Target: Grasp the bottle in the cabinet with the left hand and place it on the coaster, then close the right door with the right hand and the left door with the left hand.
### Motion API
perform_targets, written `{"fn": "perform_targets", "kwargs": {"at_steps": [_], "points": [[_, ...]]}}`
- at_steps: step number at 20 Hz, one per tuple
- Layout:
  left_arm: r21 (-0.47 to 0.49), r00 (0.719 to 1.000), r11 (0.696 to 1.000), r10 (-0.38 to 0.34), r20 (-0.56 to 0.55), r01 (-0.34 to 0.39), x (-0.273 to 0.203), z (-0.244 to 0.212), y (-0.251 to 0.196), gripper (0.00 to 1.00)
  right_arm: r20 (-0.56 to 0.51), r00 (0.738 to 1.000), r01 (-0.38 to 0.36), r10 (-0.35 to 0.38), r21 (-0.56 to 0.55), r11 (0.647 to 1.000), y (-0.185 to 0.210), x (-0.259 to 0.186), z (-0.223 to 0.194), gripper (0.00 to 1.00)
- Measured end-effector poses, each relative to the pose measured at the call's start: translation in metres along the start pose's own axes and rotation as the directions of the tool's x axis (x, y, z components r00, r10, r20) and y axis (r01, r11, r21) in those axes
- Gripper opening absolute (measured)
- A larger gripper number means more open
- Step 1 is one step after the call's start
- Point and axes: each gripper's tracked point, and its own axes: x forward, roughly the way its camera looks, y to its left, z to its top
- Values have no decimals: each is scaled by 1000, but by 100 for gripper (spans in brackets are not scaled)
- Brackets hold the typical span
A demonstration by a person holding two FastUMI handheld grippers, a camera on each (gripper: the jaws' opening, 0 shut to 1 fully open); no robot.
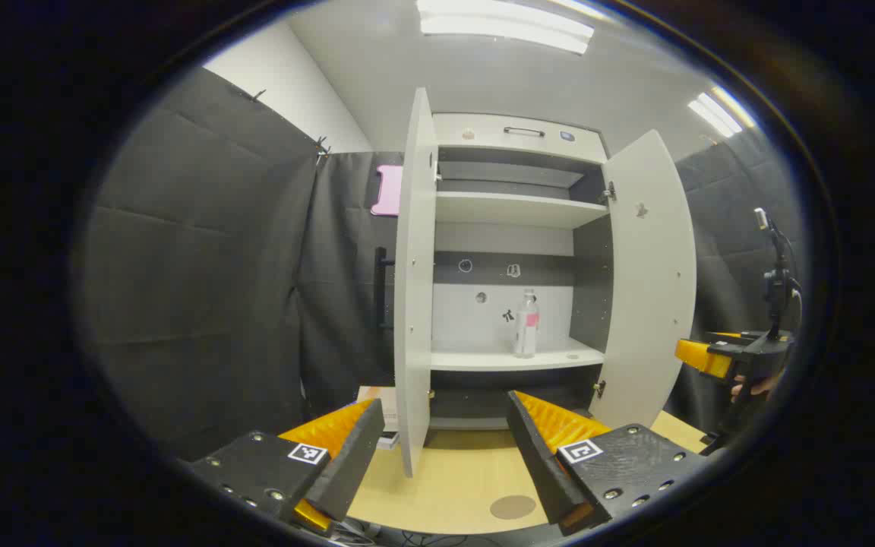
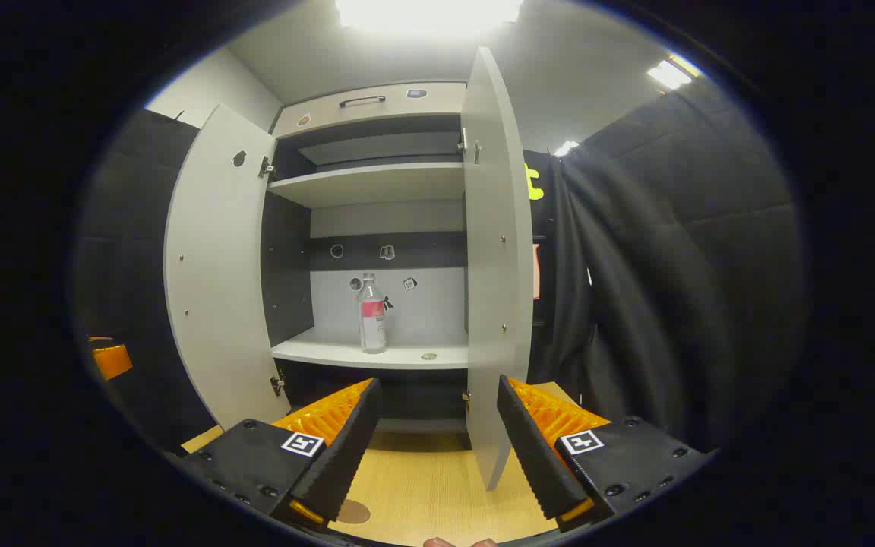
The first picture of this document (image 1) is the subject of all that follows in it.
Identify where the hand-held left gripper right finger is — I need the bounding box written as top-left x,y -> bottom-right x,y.
506,390 -> 713,536

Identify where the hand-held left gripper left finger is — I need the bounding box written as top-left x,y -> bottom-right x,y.
191,397 -> 386,537

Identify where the round brown coaster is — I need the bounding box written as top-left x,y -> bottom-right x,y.
490,495 -> 537,520

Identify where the white cabinet door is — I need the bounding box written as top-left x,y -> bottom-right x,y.
394,87 -> 439,478
589,129 -> 698,430

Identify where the clear bottle with pink label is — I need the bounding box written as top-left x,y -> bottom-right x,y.
513,289 -> 541,359

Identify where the white cabinet with shelves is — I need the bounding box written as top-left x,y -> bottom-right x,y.
430,112 -> 611,449

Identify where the cardboard box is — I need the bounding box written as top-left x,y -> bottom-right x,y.
356,386 -> 400,449

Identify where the black stand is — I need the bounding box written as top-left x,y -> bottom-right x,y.
374,247 -> 396,331

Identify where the long ceiling light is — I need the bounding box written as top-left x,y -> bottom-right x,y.
416,0 -> 595,55
687,85 -> 756,139

